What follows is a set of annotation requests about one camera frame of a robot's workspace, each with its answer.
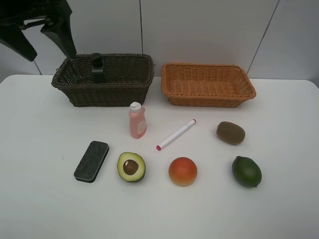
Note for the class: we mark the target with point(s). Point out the brown kiwi fruit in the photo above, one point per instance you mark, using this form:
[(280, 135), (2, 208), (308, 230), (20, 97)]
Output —
[(230, 133)]

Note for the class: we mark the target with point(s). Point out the white marker pink cap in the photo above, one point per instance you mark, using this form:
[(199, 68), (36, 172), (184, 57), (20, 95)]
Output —
[(170, 139)]

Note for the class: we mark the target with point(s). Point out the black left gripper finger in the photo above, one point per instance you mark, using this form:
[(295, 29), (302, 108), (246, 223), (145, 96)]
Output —
[(59, 31), (13, 38)]

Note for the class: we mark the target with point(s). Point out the dark brown wicker basket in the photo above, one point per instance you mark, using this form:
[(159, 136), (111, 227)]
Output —
[(127, 78)]

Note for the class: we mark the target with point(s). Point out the orange red peach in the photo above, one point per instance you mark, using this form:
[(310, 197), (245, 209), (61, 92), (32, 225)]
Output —
[(182, 171)]

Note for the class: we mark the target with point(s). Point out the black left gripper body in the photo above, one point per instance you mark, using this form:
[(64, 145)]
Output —
[(55, 13)]

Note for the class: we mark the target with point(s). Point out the green lime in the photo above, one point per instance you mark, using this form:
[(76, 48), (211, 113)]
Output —
[(246, 172)]

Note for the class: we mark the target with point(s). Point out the orange wicker basket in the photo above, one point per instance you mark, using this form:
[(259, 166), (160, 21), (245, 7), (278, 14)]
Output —
[(206, 85)]

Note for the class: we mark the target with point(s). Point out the black whiteboard eraser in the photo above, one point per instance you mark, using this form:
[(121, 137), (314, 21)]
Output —
[(91, 162)]

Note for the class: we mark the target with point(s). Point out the halved avocado with pit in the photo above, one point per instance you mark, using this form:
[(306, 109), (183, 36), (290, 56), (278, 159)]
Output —
[(131, 167)]

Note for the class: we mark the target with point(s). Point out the black bottle in basket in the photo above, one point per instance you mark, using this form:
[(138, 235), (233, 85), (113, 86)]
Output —
[(97, 68)]

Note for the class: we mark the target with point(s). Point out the pink lotion bottle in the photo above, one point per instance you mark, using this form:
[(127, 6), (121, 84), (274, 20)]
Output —
[(138, 125)]

